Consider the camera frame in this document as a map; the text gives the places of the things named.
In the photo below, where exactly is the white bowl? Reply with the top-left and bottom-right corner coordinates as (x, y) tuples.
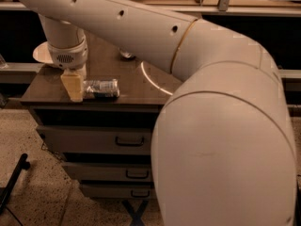
(33, 41), (53, 64)

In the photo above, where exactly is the grey drawer cabinet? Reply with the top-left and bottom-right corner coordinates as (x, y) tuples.
(22, 35), (181, 188)

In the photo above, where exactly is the black left stand leg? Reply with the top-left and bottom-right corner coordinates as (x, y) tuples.
(0, 153), (30, 214)

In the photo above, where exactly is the metal window rail frame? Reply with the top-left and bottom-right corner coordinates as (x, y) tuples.
(0, 0), (301, 17)

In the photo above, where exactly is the grey drawer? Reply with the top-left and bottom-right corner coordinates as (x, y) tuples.
(37, 125), (151, 155)
(62, 162), (152, 182)
(80, 184), (156, 200)

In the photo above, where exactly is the top grey drawer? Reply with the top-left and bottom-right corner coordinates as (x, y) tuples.
(37, 125), (151, 155)

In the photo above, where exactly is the middle grey drawer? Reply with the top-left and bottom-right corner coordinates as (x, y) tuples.
(62, 162), (152, 182)

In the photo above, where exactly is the bottom grey drawer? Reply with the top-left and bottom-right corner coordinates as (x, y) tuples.
(80, 184), (156, 200)

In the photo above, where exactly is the blue pepsi can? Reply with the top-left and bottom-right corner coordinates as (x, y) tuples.
(119, 48), (135, 60)

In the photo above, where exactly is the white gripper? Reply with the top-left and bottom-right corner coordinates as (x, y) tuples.
(47, 39), (88, 103)

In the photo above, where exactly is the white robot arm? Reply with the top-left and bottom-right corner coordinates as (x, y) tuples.
(20, 0), (297, 226)

